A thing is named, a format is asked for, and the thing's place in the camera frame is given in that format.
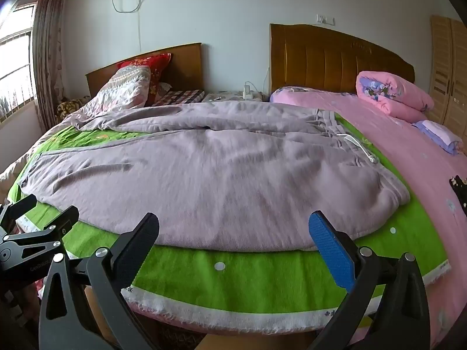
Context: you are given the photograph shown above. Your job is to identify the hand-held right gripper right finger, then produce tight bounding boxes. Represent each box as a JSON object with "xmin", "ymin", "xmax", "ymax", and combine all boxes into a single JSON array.
[{"xmin": 308, "ymin": 211, "xmax": 431, "ymax": 350}]

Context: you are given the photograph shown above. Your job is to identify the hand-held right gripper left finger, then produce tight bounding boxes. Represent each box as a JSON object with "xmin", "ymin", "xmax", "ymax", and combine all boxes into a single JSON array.
[{"xmin": 38, "ymin": 211, "xmax": 160, "ymax": 350}]

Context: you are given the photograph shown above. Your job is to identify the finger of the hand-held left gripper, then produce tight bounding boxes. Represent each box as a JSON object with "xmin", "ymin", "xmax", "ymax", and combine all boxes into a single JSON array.
[
  {"xmin": 0, "ymin": 205, "xmax": 80, "ymax": 263},
  {"xmin": 0, "ymin": 194, "xmax": 39, "ymax": 232}
]

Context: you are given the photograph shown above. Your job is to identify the mauve pants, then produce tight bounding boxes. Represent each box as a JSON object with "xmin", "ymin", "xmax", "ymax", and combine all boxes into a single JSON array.
[{"xmin": 20, "ymin": 101, "xmax": 411, "ymax": 253}]

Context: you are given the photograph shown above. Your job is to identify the green dotted blanket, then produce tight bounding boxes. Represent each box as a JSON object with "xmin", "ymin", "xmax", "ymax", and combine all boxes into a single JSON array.
[{"xmin": 7, "ymin": 115, "xmax": 451, "ymax": 323}]

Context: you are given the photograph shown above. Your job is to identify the brown patterned blanket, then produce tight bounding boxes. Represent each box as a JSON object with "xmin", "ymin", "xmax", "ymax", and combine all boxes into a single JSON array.
[{"xmin": 55, "ymin": 96, "xmax": 92, "ymax": 125}]

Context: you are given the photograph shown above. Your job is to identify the pink bedsheet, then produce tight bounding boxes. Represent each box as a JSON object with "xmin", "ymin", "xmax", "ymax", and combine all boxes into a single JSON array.
[{"xmin": 269, "ymin": 87, "xmax": 467, "ymax": 350}]

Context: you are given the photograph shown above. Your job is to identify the barred window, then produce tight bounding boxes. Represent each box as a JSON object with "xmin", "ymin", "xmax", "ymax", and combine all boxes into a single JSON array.
[{"xmin": 0, "ymin": 2, "xmax": 39, "ymax": 121}]

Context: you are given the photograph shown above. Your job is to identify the folded purple cloth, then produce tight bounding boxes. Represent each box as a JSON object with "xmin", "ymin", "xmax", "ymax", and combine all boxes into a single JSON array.
[{"xmin": 412, "ymin": 120, "xmax": 464, "ymax": 155}]

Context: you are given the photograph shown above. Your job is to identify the pink patterned curtain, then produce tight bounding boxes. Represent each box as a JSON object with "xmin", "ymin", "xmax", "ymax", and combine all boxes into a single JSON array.
[{"xmin": 32, "ymin": 0, "xmax": 70, "ymax": 132}]

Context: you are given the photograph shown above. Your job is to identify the folded pink floral quilt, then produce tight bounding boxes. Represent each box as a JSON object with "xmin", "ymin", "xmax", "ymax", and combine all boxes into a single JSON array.
[{"xmin": 356, "ymin": 70, "xmax": 435, "ymax": 121}]

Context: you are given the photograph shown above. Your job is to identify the nightstand with floral cloth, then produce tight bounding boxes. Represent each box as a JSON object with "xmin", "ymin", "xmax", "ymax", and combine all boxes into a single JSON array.
[{"xmin": 202, "ymin": 91, "xmax": 263, "ymax": 103}]

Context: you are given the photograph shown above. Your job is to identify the red floral pillow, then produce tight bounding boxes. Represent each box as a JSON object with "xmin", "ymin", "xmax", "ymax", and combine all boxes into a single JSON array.
[{"xmin": 117, "ymin": 53, "xmax": 174, "ymax": 106}]

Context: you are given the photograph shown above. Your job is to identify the carved wooden headboard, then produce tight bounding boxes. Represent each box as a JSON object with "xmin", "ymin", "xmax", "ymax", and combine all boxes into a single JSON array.
[{"xmin": 269, "ymin": 23, "xmax": 416, "ymax": 95}]

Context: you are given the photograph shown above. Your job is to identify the light wooden wardrobe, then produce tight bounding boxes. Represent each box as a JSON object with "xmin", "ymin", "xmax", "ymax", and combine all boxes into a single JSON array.
[{"xmin": 427, "ymin": 15, "xmax": 467, "ymax": 135}]

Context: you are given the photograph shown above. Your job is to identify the wooden bed frame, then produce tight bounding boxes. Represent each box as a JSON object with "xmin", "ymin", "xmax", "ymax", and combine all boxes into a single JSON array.
[{"xmin": 193, "ymin": 330, "xmax": 318, "ymax": 350}]

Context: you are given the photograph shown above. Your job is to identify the white wall cable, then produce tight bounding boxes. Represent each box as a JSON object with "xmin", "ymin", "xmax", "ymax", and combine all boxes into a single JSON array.
[{"xmin": 111, "ymin": 0, "xmax": 143, "ymax": 53}]

